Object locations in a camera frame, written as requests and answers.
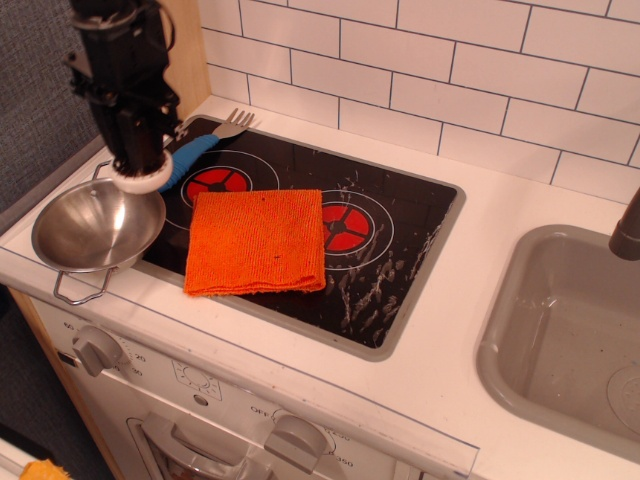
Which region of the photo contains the yellow cloth at corner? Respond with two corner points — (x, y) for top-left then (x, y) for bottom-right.
(19, 459), (71, 480)

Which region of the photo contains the grey faucet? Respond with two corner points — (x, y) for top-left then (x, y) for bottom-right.
(609, 189), (640, 261)

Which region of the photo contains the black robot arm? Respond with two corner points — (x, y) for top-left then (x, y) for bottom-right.
(64, 1), (182, 177)

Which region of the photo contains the steel pot with handles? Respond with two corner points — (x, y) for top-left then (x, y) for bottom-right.
(31, 162), (166, 306)

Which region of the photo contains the blue handled metal fork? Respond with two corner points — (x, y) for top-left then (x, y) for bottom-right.
(158, 109), (255, 192)

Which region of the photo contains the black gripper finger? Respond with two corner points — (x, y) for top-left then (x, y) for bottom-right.
(90, 102), (131, 170)
(118, 107), (187, 175)

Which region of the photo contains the grey oven knob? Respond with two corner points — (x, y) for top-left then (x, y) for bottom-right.
(264, 415), (328, 474)

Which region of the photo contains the grey toy sink basin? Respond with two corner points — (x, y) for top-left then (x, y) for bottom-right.
(477, 225), (639, 462)

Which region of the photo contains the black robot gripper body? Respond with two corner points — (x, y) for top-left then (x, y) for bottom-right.
(64, 14), (181, 131)

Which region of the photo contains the black toy stove top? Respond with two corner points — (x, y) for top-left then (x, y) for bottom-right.
(140, 130), (465, 361)

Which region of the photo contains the orange cloth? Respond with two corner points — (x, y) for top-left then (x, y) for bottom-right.
(184, 189), (326, 296)

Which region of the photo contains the grey timer knob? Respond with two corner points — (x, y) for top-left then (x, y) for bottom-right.
(72, 326), (123, 377)

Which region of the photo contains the toy oven door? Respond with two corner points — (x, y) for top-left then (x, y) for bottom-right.
(127, 413), (419, 479)

